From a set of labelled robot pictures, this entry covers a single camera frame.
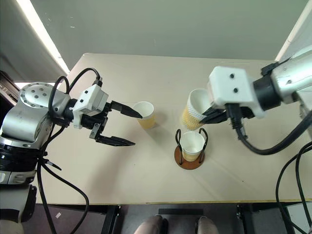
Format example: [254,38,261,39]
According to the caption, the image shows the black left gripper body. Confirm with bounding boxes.
[81,100,114,142]

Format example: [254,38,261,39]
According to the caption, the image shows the black table leg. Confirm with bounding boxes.
[236,204,257,234]
[100,204,122,234]

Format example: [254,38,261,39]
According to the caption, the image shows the thick black right wrist cable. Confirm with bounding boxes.
[226,103,312,156]

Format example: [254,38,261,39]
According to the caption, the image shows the black table crossbar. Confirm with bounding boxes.
[158,208,204,215]

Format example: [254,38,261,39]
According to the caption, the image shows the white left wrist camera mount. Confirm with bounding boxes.
[72,84,109,129]

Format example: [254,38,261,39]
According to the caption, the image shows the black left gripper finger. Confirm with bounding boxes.
[111,100,143,119]
[95,135,136,147]

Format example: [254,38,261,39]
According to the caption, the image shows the ribbed yellow paper cup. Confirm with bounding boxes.
[181,88,213,131]

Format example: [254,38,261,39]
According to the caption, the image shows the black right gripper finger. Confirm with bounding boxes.
[201,112,230,125]
[201,106,224,118]

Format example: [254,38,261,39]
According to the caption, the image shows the grey-brown rounded shape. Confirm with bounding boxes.
[134,215,169,234]
[195,215,219,234]

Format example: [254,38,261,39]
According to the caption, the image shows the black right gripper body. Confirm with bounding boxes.
[211,102,256,123]

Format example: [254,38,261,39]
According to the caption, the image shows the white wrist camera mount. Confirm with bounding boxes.
[72,84,109,129]
[206,66,266,119]

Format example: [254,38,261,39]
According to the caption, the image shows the smooth yellow paper cup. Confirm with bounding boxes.
[181,131,206,162]
[132,101,156,130]

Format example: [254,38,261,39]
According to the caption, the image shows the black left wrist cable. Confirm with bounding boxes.
[48,67,103,127]

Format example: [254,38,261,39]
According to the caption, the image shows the thin black right cable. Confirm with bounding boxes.
[275,140,312,234]
[295,153,312,221]

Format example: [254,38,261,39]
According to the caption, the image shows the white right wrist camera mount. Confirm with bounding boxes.
[206,66,266,119]

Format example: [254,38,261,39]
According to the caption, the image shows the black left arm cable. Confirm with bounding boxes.
[36,121,90,234]

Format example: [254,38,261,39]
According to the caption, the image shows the black wire cup holder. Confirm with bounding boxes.
[174,127,209,171]

